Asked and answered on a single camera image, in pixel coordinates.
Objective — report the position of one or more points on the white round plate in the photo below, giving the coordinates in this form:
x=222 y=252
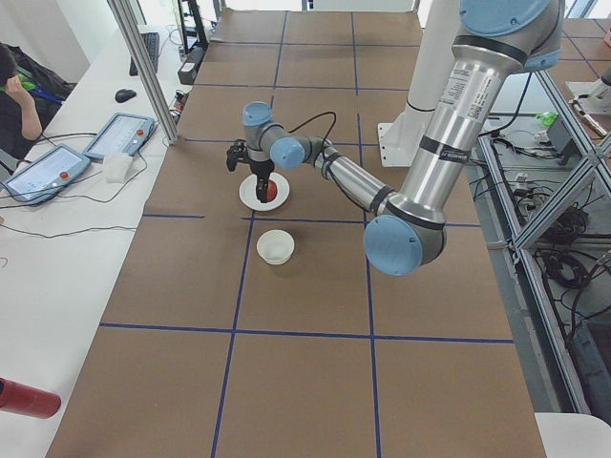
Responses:
x=247 y=192

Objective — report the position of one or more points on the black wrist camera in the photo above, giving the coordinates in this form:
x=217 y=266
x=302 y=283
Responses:
x=236 y=154

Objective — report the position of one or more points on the white round bowl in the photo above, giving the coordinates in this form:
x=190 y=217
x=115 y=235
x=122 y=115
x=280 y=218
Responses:
x=275 y=246

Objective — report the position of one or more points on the red cylinder bottle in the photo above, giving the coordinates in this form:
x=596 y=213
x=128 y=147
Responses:
x=27 y=400

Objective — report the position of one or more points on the aluminium frame post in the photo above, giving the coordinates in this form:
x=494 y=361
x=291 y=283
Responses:
x=128 y=26

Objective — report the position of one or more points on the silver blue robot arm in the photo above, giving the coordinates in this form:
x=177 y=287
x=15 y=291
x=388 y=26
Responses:
x=493 y=40

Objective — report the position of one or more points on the black computer mouse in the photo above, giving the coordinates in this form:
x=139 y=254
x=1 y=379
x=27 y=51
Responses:
x=123 y=95

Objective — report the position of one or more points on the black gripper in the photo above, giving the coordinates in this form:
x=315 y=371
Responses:
x=262 y=169

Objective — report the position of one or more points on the blue teach pendant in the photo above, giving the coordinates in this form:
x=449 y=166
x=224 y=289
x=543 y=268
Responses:
x=46 y=176
x=123 y=133

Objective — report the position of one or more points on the near blue teach pendant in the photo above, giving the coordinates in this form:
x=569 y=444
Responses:
x=46 y=176

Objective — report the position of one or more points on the seated person in black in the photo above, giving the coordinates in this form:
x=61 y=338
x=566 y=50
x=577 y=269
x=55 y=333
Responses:
x=31 y=95

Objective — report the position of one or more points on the black box device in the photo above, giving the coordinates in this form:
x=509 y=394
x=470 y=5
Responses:
x=189 y=69

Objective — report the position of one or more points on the red yellow apple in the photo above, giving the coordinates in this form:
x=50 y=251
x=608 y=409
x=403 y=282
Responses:
x=271 y=191

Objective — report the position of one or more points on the far blue teach pendant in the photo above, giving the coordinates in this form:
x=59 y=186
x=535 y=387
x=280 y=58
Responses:
x=123 y=133

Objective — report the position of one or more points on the black keyboard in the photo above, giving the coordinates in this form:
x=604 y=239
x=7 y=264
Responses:
x=151 y=40

